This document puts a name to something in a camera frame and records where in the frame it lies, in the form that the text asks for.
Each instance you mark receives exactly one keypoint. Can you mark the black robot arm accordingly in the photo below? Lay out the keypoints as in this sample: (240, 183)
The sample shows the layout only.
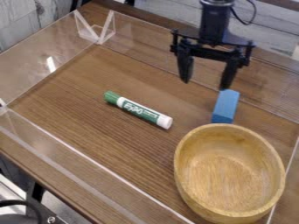
(217, 12)

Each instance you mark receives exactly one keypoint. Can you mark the green Expo marker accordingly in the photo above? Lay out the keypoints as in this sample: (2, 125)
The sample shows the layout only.
(139, 110)

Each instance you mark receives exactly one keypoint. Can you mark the brown wooden bowl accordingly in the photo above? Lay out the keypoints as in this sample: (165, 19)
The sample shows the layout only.
(229, 173)

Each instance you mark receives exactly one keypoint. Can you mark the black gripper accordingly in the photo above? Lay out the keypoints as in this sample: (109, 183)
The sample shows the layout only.
(190, 45)

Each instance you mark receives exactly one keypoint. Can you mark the clear acrylic tray walls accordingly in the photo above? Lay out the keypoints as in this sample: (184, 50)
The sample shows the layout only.
(103, 159)

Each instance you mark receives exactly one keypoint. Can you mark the blue foam block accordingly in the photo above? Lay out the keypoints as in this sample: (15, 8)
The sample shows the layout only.
(226, 107)

